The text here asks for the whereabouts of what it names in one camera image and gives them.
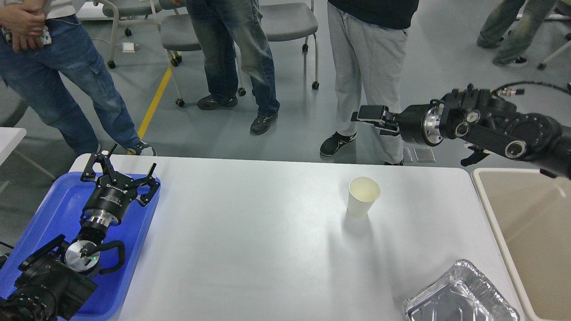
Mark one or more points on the blue plastic tray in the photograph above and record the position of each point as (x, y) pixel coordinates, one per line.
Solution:
(59, 214)

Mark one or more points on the person in faded jeans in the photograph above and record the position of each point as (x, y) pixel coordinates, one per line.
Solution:
(225, 28)

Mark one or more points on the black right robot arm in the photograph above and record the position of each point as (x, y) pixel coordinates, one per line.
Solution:
(486, 121)

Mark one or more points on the white side table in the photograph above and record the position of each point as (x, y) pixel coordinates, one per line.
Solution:
(10, 138)

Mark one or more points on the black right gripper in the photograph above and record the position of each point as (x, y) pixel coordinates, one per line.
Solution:
(417, 124)

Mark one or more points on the person in blue jeans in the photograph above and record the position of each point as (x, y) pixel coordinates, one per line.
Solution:
(57, 45)

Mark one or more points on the white power adapter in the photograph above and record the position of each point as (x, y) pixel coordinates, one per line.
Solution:
(128, 47)

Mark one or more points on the grey chair middle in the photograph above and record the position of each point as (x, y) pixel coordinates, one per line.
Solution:
(177, 35)

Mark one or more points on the aluminium foil tray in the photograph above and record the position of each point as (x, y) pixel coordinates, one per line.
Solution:
(462, 293)

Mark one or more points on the person in olive trousers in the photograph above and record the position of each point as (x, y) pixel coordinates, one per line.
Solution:
(511, 26)

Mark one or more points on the beige plastic bin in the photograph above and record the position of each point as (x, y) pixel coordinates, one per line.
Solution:
(530, 216)

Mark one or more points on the grey chair right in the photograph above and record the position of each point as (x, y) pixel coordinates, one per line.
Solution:
(290, 21)

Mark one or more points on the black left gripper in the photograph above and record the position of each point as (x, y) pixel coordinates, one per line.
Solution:
(109, 198)

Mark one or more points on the person in grey sweatpants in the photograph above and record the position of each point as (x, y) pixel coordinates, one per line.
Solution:
(368, 40)

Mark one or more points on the white paper cup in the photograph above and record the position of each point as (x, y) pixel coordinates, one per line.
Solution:
(363, 192)

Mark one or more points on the grey chair left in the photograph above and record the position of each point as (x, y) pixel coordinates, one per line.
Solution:
(127, 13)

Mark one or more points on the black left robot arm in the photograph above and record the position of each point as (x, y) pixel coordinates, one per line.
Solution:
(77, 256)

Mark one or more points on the grey chair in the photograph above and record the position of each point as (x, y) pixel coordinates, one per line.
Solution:
(290, 21)
(127, 13)
(177, 35)

